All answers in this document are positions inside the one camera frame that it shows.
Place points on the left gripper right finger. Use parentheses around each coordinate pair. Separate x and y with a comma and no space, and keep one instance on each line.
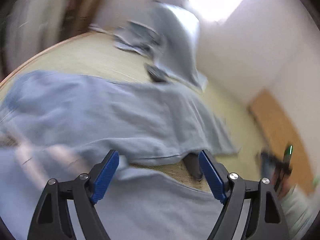
(265,217)

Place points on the wooden headboard panel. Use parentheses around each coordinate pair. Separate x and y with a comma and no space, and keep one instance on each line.
(279,131)

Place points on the white appliance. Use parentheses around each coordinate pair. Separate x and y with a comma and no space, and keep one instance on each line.
(33,26)

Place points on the grey blue storage bag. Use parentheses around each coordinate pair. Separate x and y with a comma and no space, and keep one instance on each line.
(168,35)

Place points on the light blue sweater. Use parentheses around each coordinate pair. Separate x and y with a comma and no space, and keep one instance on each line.
(58,126)

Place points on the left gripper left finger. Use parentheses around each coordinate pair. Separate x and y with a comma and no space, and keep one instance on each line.
(51,219)

